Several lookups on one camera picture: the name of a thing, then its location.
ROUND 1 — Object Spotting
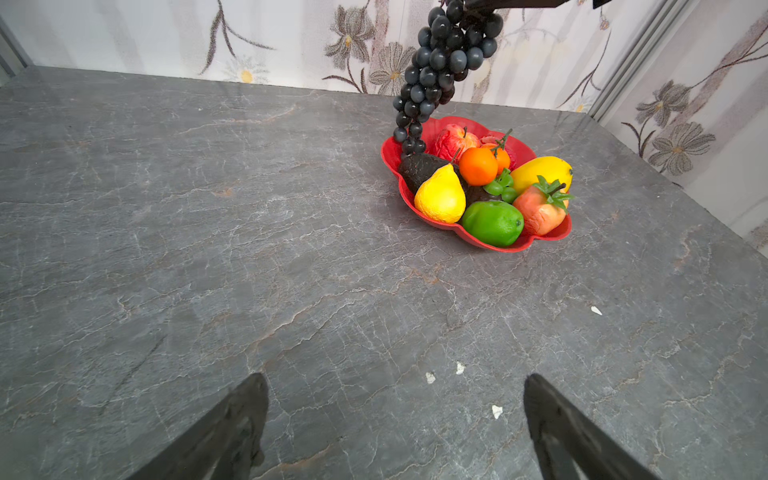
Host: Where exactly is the dark purple fake mangosteen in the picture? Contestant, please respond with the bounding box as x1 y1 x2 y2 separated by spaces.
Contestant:
466 169 520 205

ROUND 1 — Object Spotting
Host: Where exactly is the green fake lime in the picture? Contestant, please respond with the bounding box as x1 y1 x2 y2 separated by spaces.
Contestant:
461 201 524 248

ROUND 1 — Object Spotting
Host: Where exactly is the dark fake avocado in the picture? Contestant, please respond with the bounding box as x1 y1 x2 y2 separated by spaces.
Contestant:
398 153 459 195

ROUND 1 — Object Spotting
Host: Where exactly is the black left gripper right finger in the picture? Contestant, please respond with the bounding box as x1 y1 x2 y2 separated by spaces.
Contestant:
523 374 658 480

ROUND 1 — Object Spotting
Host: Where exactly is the red crinkled fake fruit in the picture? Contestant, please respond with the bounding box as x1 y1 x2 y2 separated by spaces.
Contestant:
429 124 481 163

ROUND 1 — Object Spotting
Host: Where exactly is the orange fake tangerine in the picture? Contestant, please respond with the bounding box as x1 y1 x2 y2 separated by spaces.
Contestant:
459 147 498 186
481 130 512 176

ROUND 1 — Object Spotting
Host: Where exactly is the red flower-shaped fruit bowl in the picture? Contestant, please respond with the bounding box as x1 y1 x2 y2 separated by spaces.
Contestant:
380 116 572 253

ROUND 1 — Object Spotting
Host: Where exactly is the yellow fake pear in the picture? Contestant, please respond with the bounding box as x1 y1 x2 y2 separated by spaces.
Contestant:
414 165 466 224

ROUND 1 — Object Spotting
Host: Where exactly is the black fake grape bunch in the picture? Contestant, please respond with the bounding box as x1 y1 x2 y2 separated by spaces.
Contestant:
393 1 504 159

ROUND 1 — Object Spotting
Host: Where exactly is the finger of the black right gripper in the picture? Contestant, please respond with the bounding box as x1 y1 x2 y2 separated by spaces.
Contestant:
464 0 613 14

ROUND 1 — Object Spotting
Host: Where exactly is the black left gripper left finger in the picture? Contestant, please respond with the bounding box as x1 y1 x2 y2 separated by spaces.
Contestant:
130 373 269 479

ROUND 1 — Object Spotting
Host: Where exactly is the red fake apple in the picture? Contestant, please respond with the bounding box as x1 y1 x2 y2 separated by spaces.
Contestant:
513 175 573 236

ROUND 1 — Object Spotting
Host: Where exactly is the yellow fake lemon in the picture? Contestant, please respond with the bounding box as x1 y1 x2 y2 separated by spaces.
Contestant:
511 156 573 193

